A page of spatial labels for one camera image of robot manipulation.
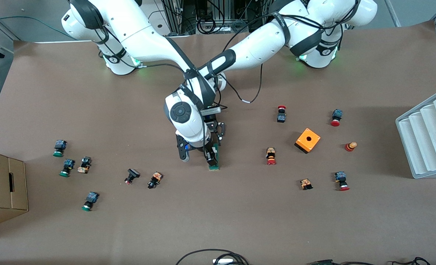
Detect green load switch white handle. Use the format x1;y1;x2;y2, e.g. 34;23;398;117
208;144;221;171

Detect brown paper table cover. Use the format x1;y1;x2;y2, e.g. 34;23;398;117
0;20;436;265

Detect black square pushbutton red terminals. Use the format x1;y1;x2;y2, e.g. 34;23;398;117
124;168;141;185

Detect red mushroom button blue block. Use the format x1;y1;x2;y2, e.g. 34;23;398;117
334;171;350;191
330;109;343;127

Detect green mushroom push button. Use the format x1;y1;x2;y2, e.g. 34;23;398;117
53;140;67;158
59;159;75;177
81;191;100;212

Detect white panel with hole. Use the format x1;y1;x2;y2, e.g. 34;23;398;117
135;0;194;38

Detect brown cardboard box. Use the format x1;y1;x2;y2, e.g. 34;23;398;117
0;148;29;230

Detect white ridged tray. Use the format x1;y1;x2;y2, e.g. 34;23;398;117
395;88;436;179

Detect orange button enclosure box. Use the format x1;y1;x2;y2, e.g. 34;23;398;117
295;128;321;154

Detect looped black cable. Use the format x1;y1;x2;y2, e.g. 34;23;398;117
176;249;250;265

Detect coiled black cable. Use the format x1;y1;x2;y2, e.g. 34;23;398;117
197;15;215;35

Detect aluminium frame rack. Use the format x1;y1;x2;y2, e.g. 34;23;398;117
163;0;277;35

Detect thin black cable bundle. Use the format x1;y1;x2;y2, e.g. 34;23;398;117
391;257;430;265

